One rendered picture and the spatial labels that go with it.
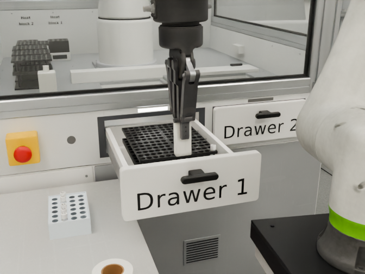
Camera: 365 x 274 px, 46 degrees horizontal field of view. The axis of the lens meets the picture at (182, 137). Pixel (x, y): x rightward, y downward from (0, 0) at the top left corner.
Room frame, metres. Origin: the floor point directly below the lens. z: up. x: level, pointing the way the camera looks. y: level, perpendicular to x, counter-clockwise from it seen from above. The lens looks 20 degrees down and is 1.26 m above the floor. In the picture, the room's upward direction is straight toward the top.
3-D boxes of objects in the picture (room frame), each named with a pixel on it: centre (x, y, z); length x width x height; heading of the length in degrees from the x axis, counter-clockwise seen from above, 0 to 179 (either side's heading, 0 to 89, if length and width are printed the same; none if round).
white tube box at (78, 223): (0.83, 0.25, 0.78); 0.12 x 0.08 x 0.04; 16
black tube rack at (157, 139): (0.97, 0.04, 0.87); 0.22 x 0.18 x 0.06; 18
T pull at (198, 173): (0.76, -0.03, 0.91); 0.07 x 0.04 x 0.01; 108
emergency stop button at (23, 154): (0.94, 0.37, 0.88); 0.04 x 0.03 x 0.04; 108
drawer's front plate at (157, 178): (0.78, -0.02, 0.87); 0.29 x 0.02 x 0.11; 108
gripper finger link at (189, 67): (0.71, -0.01, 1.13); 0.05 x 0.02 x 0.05; 18
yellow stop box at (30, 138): (0.97, 0.38, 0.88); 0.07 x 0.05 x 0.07; 108
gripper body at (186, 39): (0.75, 0.00, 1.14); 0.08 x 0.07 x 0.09; 18
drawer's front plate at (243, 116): (1.18, -0.23, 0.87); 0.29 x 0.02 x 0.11; 108
